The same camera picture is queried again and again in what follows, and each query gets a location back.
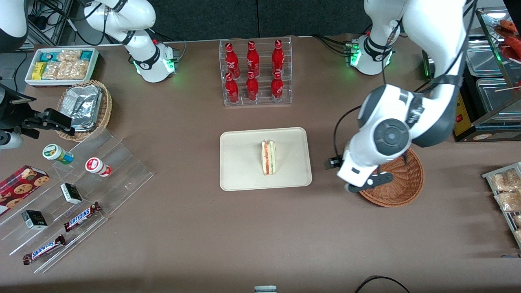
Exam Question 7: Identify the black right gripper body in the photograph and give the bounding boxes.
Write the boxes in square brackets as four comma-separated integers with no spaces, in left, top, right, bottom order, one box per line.
[0,83,37,131]

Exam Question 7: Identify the triangular sandwich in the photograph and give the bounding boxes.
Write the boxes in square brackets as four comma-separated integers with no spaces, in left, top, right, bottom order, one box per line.
[261,139,278,176]

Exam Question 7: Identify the large round wicker basket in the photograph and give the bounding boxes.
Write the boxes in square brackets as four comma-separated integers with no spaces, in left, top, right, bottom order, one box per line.
[357,146,425,208]

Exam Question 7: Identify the small oval wicker basket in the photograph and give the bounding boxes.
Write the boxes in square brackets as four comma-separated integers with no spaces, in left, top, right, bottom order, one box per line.
[56,80,113,142]

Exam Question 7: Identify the cream plastic tray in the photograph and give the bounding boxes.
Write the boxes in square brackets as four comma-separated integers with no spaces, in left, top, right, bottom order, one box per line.
[219,127,313,192]

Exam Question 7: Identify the green lid drink bottle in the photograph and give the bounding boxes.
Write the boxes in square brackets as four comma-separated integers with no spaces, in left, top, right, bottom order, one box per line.
[42,144,74,165]

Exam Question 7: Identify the red cookie box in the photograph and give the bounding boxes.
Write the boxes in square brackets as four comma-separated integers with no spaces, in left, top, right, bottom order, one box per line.
[0,165,50,216]

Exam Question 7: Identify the clear cracker bag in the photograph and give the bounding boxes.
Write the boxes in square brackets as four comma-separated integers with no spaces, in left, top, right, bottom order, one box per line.
[42,61,68,80]
[57,50,82,64]
[65,60,90,80]

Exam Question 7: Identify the silver foil packs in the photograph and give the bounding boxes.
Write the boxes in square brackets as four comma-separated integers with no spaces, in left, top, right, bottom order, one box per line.
[62,85,103,132]

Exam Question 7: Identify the small black box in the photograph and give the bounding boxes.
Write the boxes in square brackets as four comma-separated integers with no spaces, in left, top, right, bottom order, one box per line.
[60,183,83,205]
[22,210,48,230]

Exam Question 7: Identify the red lid drink bottle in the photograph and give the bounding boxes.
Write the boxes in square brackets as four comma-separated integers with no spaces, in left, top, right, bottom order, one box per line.
[85,157,112,177]

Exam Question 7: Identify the white rectangular snack bin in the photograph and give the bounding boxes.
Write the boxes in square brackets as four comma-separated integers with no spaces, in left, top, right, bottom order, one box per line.
[24,48,99,87]

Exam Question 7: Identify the snickers chocolate bar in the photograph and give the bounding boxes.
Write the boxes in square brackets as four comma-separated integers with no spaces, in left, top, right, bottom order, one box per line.
[23,235,66,265]
[63,202,102,232]

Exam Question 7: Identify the red cola bottle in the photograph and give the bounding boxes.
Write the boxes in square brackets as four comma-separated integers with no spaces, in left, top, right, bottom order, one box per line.
[270,71,285,103]
[271,39,285,76]
[245,71,260,102]
[225,42,241,79]
[225,73,240,104]
[246,41,261,77]

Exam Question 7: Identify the clear acrylic stepped display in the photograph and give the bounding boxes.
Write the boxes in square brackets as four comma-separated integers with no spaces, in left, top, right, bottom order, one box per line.
[0,128,154,274]

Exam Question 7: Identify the clear bag of snacks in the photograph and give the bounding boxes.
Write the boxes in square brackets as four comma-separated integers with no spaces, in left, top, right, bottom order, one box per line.
[490,169,521,192]
[494,190,521,212]

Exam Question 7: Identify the black heated display case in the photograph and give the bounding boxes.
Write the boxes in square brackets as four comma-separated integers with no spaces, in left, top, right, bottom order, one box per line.
[422,8,521,143]

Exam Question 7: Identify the clear acrylic bottle rack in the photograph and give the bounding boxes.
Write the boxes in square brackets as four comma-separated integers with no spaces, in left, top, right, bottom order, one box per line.
[219,37,293,107]

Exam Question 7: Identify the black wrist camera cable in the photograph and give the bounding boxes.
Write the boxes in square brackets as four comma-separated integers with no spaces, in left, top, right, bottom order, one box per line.
[333,106,363,160]

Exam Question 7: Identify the black cable loop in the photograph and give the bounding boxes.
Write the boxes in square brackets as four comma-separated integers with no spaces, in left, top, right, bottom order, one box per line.
[354,276,412,293]

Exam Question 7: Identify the aluminium frame with cables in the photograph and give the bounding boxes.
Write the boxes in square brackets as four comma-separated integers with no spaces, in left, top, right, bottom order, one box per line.
[28,0,76,46]

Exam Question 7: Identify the grey wire rack tray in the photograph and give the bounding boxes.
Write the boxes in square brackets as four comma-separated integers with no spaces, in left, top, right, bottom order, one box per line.
[482,162,521,249]

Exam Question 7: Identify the black base cable bundle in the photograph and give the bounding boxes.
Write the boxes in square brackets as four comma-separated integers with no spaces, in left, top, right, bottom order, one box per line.
[313,34,351,56]

